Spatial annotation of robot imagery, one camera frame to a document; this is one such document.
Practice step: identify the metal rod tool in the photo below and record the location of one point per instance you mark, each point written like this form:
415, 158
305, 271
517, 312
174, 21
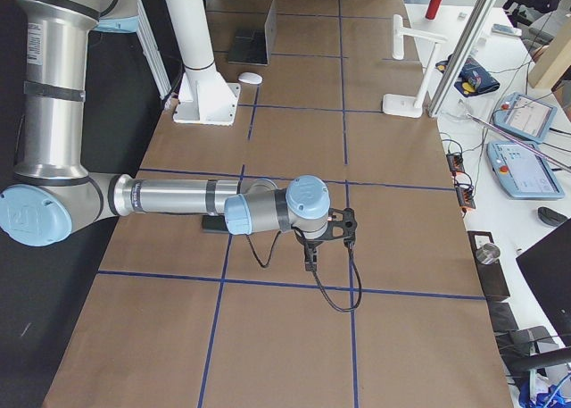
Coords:
519, 142

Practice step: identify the metal cup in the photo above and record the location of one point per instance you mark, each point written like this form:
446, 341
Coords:
487, 254

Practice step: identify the space pattern pencil case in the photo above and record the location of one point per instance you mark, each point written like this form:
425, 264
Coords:
475, 80

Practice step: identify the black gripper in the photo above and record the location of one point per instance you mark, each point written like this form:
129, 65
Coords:
311, 245

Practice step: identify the aluminium frame post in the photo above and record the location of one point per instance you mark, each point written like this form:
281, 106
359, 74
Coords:
467, 39

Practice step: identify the blue teach pendant far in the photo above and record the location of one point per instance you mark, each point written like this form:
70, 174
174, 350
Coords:
525, 117

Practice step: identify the black monitor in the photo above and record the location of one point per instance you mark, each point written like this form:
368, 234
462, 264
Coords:
546, 269

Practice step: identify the black desk mouse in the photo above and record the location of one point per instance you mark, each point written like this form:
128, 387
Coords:
550, 217

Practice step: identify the orange black electronics board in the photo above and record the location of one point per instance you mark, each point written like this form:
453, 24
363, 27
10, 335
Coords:
462, 182

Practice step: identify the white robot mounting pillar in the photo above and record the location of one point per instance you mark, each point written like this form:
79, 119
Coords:
204, 96

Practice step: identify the white desk lamp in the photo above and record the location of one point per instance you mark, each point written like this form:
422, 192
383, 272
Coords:
408, 98

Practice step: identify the grey laptop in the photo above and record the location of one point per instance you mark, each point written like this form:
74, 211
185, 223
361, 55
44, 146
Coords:
254, 46

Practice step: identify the blue teach pendant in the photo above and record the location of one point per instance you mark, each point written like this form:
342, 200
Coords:
521, 173
525, 117

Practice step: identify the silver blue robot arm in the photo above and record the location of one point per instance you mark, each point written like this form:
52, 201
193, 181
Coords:
73, 171

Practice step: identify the white computer mouse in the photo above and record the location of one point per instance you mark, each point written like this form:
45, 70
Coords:
250, 78

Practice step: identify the blue teach pendant near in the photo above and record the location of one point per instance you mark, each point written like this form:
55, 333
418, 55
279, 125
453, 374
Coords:
521, 173

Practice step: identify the black mouse pad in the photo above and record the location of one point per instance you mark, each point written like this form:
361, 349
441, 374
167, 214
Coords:
214, 224

